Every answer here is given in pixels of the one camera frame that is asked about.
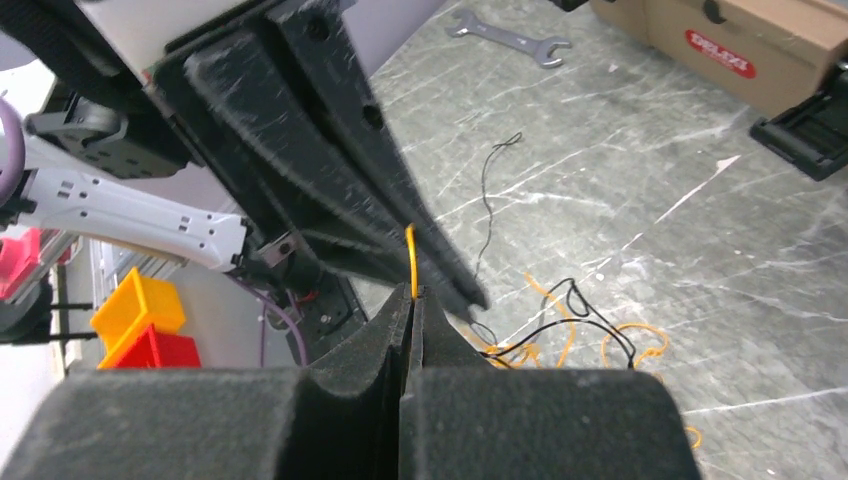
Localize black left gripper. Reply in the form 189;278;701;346
0;0;478;319

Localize tan plastic toolbox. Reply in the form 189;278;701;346
590;0;847;116

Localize red bin on floor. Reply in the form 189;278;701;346
101;325;202;369

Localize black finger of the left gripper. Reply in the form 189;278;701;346
268;1;490;312

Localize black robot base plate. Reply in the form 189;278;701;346
251;251;372;366

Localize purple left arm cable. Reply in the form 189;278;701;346
0;95;313;369

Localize silver combination wrench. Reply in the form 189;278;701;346
444;8;572;69

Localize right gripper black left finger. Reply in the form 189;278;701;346
1;285;412;479

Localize yellow plastic bin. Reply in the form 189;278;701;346
90;267;186;369

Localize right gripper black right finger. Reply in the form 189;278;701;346
399;287;701;479

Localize blue yellow black cables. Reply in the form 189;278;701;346
404;131;704;452

